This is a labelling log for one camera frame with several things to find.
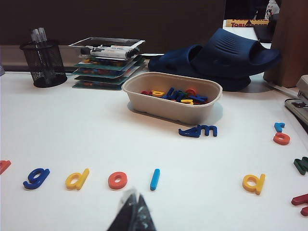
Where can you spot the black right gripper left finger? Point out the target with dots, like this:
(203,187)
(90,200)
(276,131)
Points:
(127,211)

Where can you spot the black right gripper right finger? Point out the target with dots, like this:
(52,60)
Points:
(144,216)

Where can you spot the orange letter o magnet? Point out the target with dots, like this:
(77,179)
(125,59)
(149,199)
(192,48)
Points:
(276,139)
(111,184)

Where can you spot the yellow letter d magnet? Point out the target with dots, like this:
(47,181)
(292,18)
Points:
(72,184)
(260,185)

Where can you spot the blue letter g magnet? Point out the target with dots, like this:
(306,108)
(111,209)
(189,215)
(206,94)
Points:
(31,184)

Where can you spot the light blue letter l magnet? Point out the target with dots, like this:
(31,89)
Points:
(154,179)

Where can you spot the blue letter m magnet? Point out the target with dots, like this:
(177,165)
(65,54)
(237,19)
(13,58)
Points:
(211,132)

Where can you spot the yellow letter n magnet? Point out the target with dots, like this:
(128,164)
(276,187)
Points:
(187,102)

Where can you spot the yellow letter a magnet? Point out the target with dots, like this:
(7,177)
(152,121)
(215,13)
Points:
(157,93)

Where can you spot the blue letter u magnet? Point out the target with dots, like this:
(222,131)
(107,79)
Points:
(171,93)

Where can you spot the blue letter k magnet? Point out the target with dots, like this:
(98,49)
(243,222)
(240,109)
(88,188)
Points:
(199,98)

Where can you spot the orange letter a magnet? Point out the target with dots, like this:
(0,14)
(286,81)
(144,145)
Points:
(3,166)

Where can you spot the red letter o magnet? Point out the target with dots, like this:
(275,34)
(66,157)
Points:
(190,91)

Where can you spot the light blue letter r magnet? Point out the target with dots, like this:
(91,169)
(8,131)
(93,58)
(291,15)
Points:
(278,125)

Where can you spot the green letter magnet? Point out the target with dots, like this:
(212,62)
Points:
(300,166)

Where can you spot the blue number 4 magnet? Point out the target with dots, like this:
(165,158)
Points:
(186,132)

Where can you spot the beige rectangular tray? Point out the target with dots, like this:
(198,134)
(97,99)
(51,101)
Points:
(168,110)

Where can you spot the navy blue foam slipper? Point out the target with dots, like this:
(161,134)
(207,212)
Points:
(228,48)
(173,62)

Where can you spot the white black marker pen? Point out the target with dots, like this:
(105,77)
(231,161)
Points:
(110,51)

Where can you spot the black mesh pen holder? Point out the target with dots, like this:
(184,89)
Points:
(44,65)

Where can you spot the clear plastic tray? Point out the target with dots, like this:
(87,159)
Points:
(108,43)

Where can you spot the brown fabric desk partition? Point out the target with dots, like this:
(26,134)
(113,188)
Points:
(120,21)

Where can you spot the silver capped pen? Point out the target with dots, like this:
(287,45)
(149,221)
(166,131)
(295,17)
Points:
(38,37)
(43,37)

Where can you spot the white and black device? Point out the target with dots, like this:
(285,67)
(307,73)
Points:
(302,84)

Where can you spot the yellow Toblerone box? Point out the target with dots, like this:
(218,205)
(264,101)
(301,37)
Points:
(245,24)

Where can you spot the brown wooden box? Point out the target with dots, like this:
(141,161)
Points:
(291,43)

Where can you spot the white labelled bottle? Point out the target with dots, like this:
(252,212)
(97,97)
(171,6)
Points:
(272,9)

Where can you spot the beige partition base rail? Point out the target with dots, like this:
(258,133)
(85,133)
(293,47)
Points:
(12,57)

